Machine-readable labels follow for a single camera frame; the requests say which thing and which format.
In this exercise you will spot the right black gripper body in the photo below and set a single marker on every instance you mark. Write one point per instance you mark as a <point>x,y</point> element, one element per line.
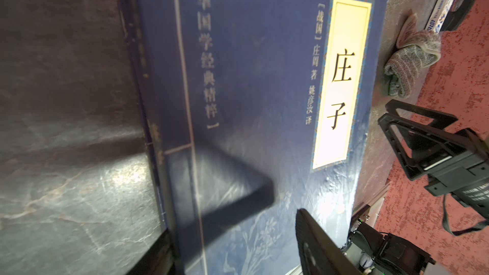
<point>464,177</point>

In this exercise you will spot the aluminium rail frame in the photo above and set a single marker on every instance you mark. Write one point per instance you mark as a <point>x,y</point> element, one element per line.
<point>368,212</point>

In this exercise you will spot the small black device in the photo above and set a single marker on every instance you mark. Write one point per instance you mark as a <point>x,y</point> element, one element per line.
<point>457,15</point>

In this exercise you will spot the grey fluffy cleaning cloth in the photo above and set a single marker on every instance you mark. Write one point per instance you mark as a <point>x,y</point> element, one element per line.
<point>416,51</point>

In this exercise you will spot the blue book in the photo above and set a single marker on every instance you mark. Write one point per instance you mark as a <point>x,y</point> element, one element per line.
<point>253,110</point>

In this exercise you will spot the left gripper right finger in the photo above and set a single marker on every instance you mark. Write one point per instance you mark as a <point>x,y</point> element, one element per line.
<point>318,253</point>

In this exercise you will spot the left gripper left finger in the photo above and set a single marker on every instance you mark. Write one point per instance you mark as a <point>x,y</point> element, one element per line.
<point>158,260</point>

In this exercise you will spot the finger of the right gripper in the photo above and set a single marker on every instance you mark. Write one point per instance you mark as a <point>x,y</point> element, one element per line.
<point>419,147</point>
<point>440,120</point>

